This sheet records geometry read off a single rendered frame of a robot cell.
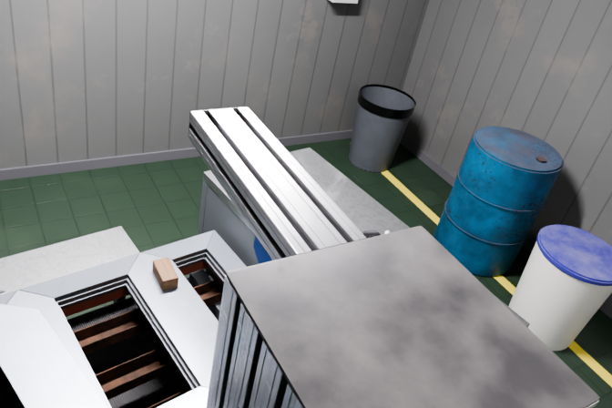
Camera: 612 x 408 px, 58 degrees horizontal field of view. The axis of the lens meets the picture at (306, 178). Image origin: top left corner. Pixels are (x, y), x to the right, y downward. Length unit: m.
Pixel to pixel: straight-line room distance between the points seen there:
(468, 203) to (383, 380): 3.37
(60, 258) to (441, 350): 2.08
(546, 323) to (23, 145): 3.53
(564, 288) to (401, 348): 3.00
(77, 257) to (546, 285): 2.51
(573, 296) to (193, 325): 2.24
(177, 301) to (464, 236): 2.33
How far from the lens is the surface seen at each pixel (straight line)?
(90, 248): 2.50
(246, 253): 2.30
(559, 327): 3.68
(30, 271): 2.43
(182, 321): 2.04
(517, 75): 4.48
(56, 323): 2.06
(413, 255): 0.61
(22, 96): 4.01
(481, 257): 3.98
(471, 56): 4.77
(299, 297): 0.52
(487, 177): 3.69
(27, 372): 1.95
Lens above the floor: 2.39
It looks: 32 degrees down
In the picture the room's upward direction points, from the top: 13 degrees clockwise
